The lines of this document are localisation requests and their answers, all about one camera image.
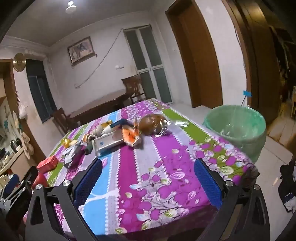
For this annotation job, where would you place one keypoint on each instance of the carved wooden chair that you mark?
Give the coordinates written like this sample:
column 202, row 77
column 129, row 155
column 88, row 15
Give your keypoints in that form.
column 134, row 87

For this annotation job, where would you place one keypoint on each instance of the plain wooden chair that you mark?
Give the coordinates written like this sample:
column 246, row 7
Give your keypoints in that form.
column 61, row 120

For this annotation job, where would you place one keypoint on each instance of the dark window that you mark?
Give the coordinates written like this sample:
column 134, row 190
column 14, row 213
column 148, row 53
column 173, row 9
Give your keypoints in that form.
column 39, row 92

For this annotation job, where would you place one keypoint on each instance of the orange foil wrapper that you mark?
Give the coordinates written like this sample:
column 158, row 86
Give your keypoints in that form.
column 130, row 136

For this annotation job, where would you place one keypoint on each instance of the pile of dark clothes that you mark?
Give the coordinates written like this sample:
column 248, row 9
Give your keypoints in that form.
column 288, row 185

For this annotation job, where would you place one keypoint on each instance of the blue tape piece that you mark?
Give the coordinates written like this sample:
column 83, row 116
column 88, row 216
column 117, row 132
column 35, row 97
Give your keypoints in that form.
column 247, row 93

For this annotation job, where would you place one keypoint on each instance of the ceiling lamp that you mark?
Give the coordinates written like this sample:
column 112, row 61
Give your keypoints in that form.
column 71, row 8

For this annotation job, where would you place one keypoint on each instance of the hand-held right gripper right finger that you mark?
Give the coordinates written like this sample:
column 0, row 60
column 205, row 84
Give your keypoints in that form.
column 208, row 183

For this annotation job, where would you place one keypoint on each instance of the wall poster with blue figures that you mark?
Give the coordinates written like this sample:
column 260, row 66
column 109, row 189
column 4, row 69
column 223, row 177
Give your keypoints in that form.
column 7, row 125

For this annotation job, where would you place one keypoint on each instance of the hanging white plastic bag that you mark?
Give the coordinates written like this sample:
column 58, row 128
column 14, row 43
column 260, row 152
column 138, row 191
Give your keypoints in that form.
column 23, row 111

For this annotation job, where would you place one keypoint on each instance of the hanging cloth bags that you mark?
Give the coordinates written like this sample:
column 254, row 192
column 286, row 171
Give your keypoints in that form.
column 26, row 143

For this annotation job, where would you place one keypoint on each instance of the dark wooden door frame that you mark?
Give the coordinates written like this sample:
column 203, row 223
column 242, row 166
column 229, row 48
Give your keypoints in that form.
column 252, row 58

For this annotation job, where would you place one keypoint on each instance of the blue tube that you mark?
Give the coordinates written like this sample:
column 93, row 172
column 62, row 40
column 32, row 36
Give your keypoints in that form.
column 119, row 124

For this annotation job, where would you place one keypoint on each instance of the white double door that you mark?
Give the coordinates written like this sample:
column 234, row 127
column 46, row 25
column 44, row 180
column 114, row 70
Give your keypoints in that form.
column 148, row 62

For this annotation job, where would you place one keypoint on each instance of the bin with green liner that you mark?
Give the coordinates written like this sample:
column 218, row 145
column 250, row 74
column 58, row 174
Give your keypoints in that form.
column 235, row 120

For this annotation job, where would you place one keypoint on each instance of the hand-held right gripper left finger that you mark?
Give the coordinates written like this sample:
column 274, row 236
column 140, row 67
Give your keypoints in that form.
column 89, row 179

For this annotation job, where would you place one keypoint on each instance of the electric kettle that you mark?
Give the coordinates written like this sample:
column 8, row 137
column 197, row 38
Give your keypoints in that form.
column 15, row 144

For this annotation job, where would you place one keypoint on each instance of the yellow toy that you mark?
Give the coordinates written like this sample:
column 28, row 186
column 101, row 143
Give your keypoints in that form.
column 67, row 142

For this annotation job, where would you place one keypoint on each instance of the grey and white packets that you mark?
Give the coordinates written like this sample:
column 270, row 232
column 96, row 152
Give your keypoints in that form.
column 71, row 157

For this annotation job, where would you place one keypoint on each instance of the wooden door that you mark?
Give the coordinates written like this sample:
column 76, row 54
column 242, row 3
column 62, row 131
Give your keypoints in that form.
column 196, row 53

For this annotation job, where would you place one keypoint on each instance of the framed wall picture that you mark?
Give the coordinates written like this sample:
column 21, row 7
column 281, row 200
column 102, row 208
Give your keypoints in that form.
column 79, row 51

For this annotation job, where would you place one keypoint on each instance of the grey plush toy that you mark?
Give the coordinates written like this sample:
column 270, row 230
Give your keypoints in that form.
column 101, row 131

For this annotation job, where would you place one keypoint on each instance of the white cardboard box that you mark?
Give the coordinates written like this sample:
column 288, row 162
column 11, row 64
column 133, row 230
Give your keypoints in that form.
column 106, row 143

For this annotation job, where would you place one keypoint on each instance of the brown bread in plastic bag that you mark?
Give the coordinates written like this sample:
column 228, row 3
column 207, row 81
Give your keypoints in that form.
column 150, row 125

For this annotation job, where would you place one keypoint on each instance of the small orange packet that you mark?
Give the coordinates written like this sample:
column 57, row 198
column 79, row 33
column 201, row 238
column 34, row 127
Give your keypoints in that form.
column 87, row 138

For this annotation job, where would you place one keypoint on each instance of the red packet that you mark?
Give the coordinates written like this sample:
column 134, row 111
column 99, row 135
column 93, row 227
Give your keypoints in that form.
column 39, row 180

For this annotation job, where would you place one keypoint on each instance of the red box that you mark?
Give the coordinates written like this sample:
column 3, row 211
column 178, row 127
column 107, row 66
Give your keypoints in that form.
column 47, row 163

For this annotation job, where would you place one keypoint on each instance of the wooden dining table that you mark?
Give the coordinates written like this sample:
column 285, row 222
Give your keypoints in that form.
column 101, row 104

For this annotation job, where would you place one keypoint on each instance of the floral striped tablecloth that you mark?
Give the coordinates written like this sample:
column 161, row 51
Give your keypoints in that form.
column 161, row 166

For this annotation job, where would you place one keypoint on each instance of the dark green glittery packet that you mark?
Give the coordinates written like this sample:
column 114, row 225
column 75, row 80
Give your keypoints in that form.
column 88, row 149

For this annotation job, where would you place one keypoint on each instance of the wooden cabinet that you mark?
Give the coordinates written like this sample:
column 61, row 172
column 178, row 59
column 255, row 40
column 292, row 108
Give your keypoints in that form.
column 18, row 162

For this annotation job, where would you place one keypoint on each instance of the clear plastic wrapper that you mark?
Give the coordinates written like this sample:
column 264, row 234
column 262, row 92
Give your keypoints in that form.
column 180, row 124

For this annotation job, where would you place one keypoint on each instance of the round brass plate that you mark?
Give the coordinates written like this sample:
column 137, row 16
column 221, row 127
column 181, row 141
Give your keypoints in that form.
column 19, row 62

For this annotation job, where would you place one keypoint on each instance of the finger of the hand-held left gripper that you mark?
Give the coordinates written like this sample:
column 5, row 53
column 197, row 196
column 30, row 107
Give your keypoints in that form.
column 11, row 185
column 30, row 173

